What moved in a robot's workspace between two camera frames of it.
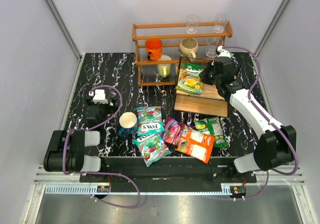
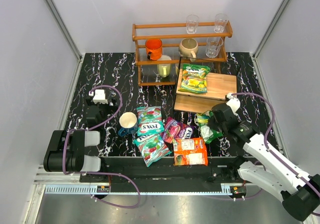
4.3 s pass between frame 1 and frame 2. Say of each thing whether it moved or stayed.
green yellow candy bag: stayed
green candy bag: moved
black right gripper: moved
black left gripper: stayed
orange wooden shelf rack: stayed
